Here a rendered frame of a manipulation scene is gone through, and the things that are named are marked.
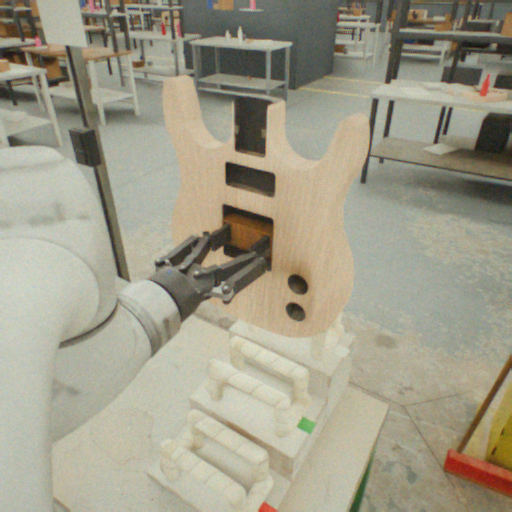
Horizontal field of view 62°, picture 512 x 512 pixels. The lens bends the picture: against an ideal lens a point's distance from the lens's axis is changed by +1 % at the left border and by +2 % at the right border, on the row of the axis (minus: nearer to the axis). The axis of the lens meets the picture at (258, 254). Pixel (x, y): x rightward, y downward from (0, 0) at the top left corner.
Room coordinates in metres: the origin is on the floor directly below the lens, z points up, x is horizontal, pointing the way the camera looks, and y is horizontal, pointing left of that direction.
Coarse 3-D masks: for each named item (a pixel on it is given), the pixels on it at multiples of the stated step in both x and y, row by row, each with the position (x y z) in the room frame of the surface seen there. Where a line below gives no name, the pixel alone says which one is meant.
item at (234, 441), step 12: (192, 420) 0.55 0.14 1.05; (204, 420) 0.54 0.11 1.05; (204, 432) 0.53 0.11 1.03; (216, 432) 0.52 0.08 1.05; (228, 432) 0.52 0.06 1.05; (228, 444) 0.50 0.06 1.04; (240, 444) 0.49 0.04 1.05; (252, 444) 0.49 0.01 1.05; (252, 456) 0.47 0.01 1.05; (264, 456) 0.47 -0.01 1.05
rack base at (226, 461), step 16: (208, 448) 0.55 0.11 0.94; (224, 448) 0.55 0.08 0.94; (224, 464) 0.51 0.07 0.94; (240, 464) 0.51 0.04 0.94; (160, 480) 0.48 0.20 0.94; (176, 480) 0.48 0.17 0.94; (192, 480) 0.48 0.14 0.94; (240, 480) 0.48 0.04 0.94; (288, 480) 0.48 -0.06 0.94; (176, 496) 0.45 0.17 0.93; (192, 496) 0.45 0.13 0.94; (208, 496) 0.45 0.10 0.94; (272, 496) 0.45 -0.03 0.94
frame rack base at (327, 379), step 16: (240, 320) 0.79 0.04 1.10; (240, 336) 0.74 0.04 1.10; (256, 336) 0.73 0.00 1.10; (272, 336) 0.73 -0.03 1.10; (352, 336) 0.74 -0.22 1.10; (272, 352) 0.69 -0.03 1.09; (288, 352) 0.68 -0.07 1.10; (304, 352) 0.68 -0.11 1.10; (352, 352) 0.73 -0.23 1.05; (320, 368) 0.64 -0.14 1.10; (336, 368) 0.64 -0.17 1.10; (320, 384) 0.62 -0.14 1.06; (336, 384) 0.65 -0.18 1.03; (336, 400) 0.67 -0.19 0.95
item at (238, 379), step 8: (216, 360) 0.63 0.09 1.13; (208, 368) 0.62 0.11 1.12; (216, 368) 0.61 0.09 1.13; (224, 368) 0.61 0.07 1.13; (232, 368) 0.61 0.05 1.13; (224, 376) 0.60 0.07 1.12; (232, 376) 0.59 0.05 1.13; (240, 376) 0.59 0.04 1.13; (248, 376) 0.59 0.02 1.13; (232, 384) 0.59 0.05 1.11; (240, 384) 0.58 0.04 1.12; (248, 384) 0.57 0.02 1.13; (256, 384) 0.57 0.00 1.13; (264, 384) 0.57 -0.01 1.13; (248, 392) 0.56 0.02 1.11; (256, 392) 0.56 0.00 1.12; (264, 392) 0.55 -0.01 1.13; (272, 392) 0.55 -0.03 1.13; (280, 392) 0.55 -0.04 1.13; (264, 400) 0.54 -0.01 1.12; (272, 400) 0.54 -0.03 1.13; (280, 400) 0.53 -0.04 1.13; (288, 400) 0.54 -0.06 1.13; (280, 408) 0.52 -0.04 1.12
